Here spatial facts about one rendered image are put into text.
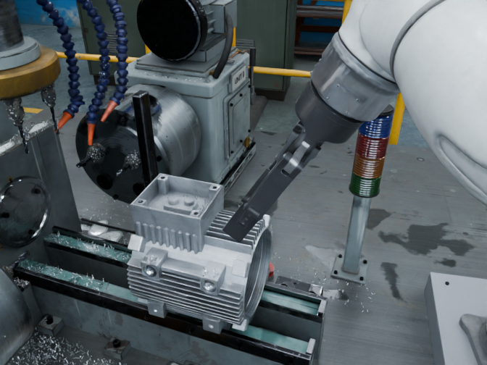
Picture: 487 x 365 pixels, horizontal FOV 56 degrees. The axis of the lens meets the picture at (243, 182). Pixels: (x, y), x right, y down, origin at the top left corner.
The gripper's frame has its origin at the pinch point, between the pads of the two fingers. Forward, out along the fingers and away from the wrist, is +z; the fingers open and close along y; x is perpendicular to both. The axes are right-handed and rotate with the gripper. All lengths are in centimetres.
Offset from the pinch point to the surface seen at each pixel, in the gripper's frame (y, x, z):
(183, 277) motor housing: 2.5, -1.6, 17.5
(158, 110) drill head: -34.3, -27.4, 21.6
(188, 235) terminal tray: -0.7, -4.8, 12.5
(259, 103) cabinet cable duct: -296, -27, 148
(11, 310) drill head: 18.3, -18.6, 25.7
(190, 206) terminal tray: -5.7, -7.5, 12.1
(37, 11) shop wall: -453, -354, 320
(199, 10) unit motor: -57, -35, 6
